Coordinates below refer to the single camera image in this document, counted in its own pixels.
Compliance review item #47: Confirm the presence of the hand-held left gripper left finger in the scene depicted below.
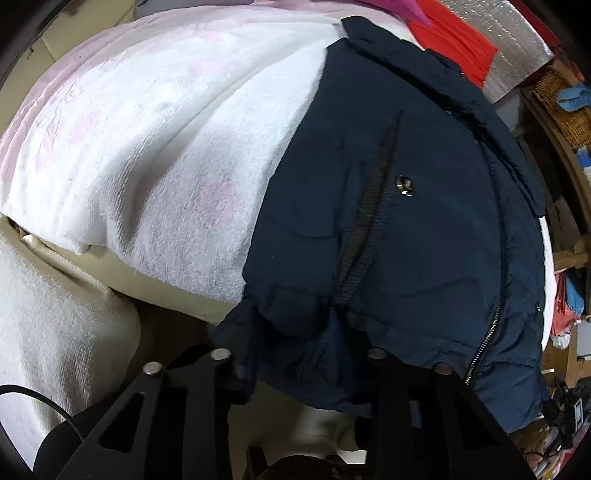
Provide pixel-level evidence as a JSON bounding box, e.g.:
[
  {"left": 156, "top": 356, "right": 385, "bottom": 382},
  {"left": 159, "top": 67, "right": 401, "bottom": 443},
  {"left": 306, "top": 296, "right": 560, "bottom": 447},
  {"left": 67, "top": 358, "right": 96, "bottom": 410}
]
[{"left": 55, "top": 348, "right": 257, "bottom": 480}]

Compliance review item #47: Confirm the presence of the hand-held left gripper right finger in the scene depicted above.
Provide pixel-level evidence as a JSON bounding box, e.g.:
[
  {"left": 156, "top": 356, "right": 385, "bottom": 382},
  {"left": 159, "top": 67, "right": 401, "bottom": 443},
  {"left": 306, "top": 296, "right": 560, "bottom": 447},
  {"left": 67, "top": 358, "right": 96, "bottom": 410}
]
[{"left": 355, "top": 349, "right": 536, "bottom": 480}]

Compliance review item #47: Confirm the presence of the navy zip jacket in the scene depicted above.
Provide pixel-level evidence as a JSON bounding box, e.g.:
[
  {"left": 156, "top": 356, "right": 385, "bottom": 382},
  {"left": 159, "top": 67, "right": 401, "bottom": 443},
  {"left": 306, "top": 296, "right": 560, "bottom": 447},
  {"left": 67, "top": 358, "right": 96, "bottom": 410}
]
[{"left": 210, "top": 16, "right": 548, "bottom": 432}]

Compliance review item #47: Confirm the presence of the coral pink cloth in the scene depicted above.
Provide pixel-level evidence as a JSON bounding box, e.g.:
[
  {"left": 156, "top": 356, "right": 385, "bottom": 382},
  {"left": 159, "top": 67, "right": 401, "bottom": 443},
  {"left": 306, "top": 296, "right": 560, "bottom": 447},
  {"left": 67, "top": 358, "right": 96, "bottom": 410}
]
[{"left": 551, "top": 272, "right": 583, "bottom": 340}]

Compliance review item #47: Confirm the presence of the white fleece blanket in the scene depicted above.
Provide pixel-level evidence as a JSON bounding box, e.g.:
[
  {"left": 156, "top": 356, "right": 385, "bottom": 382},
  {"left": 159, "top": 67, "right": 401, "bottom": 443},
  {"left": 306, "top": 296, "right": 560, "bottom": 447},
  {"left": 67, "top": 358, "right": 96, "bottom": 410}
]
[{"left": 0, "top": 0, "right": 555, "bottom": 342}]

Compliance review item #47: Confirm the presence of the wooden side table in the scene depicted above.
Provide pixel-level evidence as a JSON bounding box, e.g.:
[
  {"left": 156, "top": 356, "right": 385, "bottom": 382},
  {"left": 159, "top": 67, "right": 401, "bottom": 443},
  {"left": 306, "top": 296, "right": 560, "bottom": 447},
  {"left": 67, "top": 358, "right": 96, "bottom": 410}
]
[{"left": 519, "top": 58, "right": 591, "bottom": 273}]

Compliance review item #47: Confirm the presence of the wicker basket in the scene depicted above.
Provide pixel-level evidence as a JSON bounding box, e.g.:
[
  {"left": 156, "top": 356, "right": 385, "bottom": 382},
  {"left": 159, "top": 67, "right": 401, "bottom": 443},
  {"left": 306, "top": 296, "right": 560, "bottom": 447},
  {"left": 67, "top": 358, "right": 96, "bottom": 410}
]
[{"left": 533, "top": 67, "right": 591, "bottom": 149}]

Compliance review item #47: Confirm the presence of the blue cloth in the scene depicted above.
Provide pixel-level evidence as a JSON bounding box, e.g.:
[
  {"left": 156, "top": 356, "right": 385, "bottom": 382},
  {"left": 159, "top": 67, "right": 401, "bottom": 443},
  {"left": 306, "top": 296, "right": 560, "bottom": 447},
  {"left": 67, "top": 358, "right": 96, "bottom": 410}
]
[{"left": 556, "top": 84, "right": 591, "bottom": 112}]

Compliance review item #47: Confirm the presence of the red pillow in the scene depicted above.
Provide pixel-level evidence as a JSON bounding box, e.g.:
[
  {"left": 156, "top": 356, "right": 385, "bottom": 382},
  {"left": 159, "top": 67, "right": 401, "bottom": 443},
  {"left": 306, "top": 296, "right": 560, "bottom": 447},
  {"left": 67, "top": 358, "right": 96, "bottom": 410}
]
[{"left": 410, "top": 0, "right": 498, "bottom": 89}]

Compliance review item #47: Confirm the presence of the silver foil insulation panel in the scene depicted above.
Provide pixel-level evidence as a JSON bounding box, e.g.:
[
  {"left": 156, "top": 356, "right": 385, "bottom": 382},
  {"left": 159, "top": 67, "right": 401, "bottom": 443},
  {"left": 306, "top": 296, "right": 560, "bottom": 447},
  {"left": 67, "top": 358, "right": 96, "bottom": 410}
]
[{"left": 434, "top": 0, "right": 556, "bottom": 104}]

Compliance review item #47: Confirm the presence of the pink pillow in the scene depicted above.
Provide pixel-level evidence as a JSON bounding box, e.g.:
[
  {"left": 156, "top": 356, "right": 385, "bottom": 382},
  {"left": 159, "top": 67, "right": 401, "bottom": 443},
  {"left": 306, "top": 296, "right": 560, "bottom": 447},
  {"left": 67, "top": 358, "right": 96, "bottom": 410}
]
[{"left": 365, "top": 0, "right": 435, "bottom": 27}]

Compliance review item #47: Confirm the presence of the black cable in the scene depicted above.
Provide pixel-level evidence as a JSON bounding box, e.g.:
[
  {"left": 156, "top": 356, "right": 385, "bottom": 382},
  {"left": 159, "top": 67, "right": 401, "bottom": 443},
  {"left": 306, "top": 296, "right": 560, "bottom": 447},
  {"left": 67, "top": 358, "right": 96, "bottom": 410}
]
[{"left": 0, "top": 383, "right": 86, "bottom": 439}]

